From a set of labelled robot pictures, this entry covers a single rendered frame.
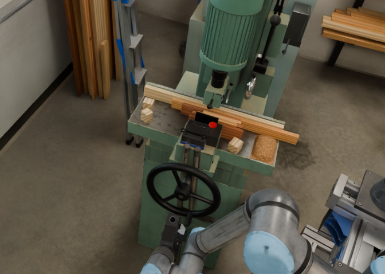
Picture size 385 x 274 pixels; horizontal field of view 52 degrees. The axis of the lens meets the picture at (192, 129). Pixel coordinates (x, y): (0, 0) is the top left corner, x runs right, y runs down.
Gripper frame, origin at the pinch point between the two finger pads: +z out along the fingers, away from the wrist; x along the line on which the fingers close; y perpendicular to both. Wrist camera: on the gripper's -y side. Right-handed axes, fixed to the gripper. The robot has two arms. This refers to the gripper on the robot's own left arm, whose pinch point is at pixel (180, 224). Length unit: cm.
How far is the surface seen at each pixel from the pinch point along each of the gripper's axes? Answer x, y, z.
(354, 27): 69, -96, 201
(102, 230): -51, 47, 53
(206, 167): 4.4, -23.7, 3.4
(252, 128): 16.6, -37.7, 24.4
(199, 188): 1.1, -5.9, 24.0
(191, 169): 0.6, -25.2, -7.4
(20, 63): -132, -28, 82
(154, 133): -19.6, -28.7, 11.1
